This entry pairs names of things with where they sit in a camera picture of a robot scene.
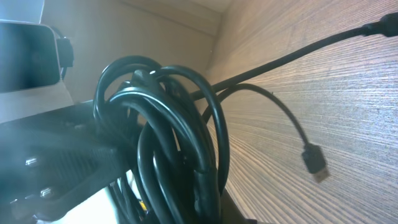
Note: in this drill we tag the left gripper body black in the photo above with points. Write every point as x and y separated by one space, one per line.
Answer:
54 161

